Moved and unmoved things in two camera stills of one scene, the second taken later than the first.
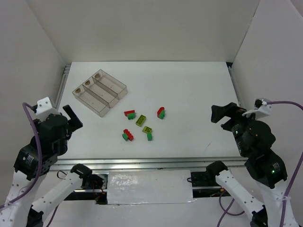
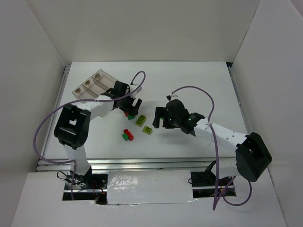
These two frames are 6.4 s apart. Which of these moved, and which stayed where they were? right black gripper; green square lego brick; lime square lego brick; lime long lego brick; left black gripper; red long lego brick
Moved: left black gripper; right black gripper
Stayed: lime long lego brick; lime square lego brick; red long lego brick; green square lego brick
